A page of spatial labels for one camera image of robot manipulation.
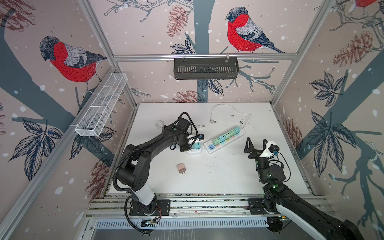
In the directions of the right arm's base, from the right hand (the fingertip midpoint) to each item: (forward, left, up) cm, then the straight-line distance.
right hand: (255, 140), depth 75 cm
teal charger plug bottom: (+10, +15, -13) cm, 22 cm away
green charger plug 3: (+14, +8, -14) cm, 21 cm away
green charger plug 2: (+12, +12, -13) cm, 21 cm away
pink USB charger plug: (-9, +40, -18) cm, 44 cm away
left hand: (+4, +35, -12) cm, 37 cm away
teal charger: (+3, +32, -12) cm, 34 cm away
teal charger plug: (+4, +29, -14) cm, 33 cm away
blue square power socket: (+25, +60, -19) cm, 68 cm away
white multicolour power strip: (+5, +23, -17) cm, 29 cm away
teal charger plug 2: (+16, +5, -13) cm, 22 cm away
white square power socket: (+3, +31, -17) cm, 35 cm away
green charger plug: (+7, +19, -13) cm, 24 cm away
